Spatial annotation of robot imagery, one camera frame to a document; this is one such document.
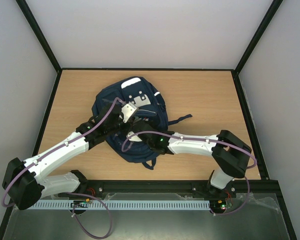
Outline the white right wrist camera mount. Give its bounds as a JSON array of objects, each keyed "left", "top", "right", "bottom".
[{"left": 126, "top": 131, "right": 142, "bottom": 142}]

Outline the navy blue student backpack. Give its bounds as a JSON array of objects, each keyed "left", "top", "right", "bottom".
[{"left": 91, "top": 76, "right": 192, "bottom": 170}]

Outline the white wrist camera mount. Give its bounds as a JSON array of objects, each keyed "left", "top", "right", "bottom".
[
  {"left": 121, "top": 102, "right": 138, "bottom": 123},
  {"left": 126, "top": 131, "right": 142, "bottom": 142}
]

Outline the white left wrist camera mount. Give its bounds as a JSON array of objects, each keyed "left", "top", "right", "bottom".
[{"left": 121, "top": 102, "right": 138, "bottom": 123}]

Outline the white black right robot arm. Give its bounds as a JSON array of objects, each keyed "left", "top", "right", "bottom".
[{"left": 130, "top": 130, "right": 253, "bottom": 198}]

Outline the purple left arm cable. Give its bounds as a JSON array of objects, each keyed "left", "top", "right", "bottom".
[{"left": 1, "top": 96, "right": 123, "bottom": 238}]

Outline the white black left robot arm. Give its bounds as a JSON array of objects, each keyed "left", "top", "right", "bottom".
[{"left": 1, "top": 102, "right": 138, "bottom": 210}]

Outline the black aluminium frame rail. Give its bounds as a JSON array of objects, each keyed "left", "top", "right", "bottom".
[{"left": 83, "top": 179, "right": 283, "bottom": 198}]

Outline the light blue slotted cable duct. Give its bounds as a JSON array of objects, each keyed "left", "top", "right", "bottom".
[{"left": 30, "top": 200, "right": 210, "bottom": 211}]

